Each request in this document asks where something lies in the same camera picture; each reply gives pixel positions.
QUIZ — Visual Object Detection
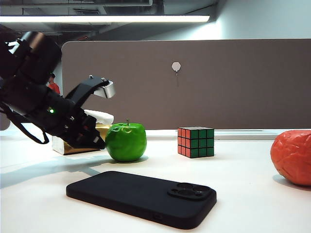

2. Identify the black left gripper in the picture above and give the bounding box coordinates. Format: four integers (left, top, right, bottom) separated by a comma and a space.
52, 103, 107, 149

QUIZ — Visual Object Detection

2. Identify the green apple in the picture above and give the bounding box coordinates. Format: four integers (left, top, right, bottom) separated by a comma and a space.
106, 118, 148, 163

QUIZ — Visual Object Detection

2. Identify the orange round fruit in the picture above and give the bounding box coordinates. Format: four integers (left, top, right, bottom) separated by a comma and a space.
270, 130, 311, 187

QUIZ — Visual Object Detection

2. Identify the Rubik's cube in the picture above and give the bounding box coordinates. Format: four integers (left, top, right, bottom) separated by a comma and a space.
177, 126, 215, 159

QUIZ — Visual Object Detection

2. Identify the white tissue sheet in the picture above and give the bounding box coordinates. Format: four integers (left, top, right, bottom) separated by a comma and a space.
84, 109, 115, 125

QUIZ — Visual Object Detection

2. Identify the gold tissue pack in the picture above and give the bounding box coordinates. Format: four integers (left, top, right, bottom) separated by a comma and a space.
52, 122, 112, 156

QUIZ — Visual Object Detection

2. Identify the person in red shirt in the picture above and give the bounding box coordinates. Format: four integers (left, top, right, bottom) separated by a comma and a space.
47, 73, 61, 95

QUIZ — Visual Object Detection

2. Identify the black smartphone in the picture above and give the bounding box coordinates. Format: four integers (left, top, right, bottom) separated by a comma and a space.
66, 171, 218, 231

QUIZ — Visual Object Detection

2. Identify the narrow brown desk partition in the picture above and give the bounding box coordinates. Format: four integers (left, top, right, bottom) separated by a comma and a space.
0, 114, 12, 131

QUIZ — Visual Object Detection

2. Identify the long ceiling light strip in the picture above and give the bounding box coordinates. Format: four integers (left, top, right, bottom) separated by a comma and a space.
0, 15, 211, 24

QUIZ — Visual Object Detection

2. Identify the wide brown desk partition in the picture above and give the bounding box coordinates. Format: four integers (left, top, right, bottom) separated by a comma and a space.
61, 39, 311, 132

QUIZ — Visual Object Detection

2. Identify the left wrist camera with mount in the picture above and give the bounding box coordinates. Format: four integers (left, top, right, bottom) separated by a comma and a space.
64, 74, 116, 109

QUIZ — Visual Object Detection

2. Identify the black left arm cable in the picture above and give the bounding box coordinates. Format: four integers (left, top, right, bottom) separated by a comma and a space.
3, 104, 50, 145

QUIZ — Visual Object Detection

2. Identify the white wall hook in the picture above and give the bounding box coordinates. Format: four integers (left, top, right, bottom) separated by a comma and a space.
171, 62, 182, 88

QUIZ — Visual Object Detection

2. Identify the desk cable slot cover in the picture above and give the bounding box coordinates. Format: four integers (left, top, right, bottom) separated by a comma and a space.
214, 133, 277, 141

